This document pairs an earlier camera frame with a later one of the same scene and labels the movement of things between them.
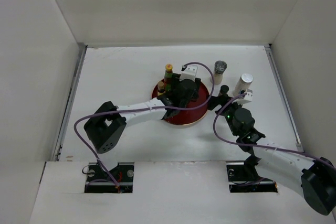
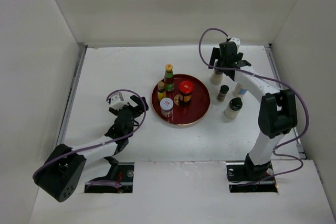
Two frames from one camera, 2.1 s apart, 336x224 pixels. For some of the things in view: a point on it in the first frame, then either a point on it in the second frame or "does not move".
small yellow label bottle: x=161 y=91 does not move
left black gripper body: x=176 y=81 -> x=134 y=116
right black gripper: x=213 y=100 -> x=216 y=54
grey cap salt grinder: x=220 y=66 does not move
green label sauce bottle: x=168 y=76 does not move
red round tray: x=185 y=117 does not move
